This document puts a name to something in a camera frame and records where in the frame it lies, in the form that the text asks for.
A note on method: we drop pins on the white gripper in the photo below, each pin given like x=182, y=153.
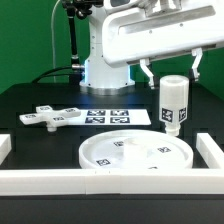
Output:
x=136, y=31

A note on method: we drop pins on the white round table top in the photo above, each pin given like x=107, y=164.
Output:
x=135, y=149

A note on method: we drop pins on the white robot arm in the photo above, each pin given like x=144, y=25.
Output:
x=100, y=77

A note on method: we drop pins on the white marker sheet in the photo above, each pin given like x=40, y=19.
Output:
x=112, y=117

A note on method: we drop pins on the white cross-shaped table base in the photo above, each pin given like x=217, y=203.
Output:
x=52, y=118

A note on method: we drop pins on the black camera stand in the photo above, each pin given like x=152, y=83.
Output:
x=80, y=9

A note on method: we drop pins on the white fence right rail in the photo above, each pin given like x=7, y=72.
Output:
x=210, y=151

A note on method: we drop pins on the white fence rail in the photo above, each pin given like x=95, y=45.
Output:
x=5, y=146
x=210, y=151
x=71, y=182

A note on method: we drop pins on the white fence front rail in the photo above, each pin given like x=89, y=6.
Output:
x=71, y=182

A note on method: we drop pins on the white fence left rail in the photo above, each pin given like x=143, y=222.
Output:
x=5, y=146

